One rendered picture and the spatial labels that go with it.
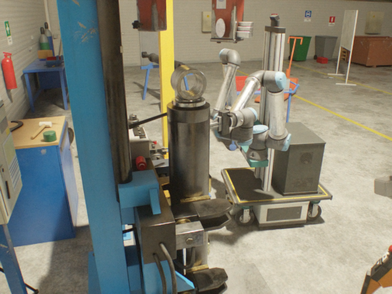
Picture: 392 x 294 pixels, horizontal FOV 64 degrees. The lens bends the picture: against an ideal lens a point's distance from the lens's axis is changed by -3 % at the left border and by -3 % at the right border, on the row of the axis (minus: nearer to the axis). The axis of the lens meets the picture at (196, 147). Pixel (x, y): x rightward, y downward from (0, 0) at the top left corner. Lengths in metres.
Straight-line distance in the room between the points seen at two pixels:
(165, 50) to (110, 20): 2.81
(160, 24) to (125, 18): 10.64
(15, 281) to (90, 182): 0.57
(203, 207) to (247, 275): 1.00
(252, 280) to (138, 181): 1.30
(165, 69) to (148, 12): 2.57
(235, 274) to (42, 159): 1.74
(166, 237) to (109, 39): 0.84
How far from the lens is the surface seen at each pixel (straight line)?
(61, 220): 3.12
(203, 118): 1.55
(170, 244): 1.47
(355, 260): 3.10
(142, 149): 1.96
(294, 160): 2.98
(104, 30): 1.32
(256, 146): 2.76
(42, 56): 8.72
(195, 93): 1.57
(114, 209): 1.70
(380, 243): 3.39
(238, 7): 1.44
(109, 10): 1.31
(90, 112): 1.49
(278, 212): 3.11
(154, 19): 1.58
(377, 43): 13.68
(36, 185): 2.96
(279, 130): 2.61
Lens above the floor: 1.90
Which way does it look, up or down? 23 degrees down
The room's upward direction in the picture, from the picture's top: straight up
